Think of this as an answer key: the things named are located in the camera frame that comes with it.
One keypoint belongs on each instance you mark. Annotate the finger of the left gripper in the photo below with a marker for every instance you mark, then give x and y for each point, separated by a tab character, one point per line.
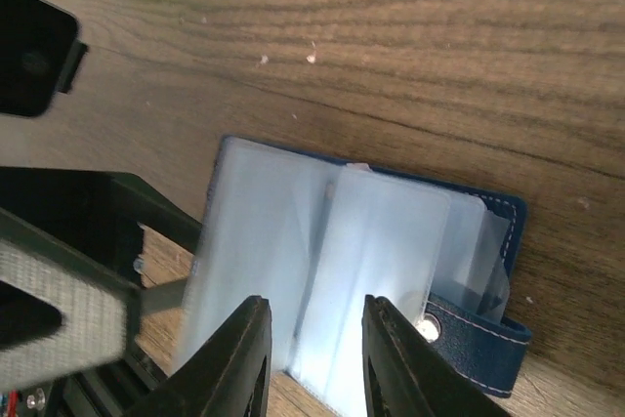
101	214
81	315

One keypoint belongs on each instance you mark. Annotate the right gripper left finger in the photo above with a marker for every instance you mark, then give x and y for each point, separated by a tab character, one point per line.
228	376

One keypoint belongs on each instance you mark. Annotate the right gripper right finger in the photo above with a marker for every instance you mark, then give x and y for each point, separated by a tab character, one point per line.
404	375

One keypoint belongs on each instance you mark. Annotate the blue leather card holder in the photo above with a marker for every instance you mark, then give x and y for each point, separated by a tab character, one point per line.
315	235

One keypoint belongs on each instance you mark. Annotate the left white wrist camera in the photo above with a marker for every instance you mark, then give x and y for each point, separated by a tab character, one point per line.
41	52

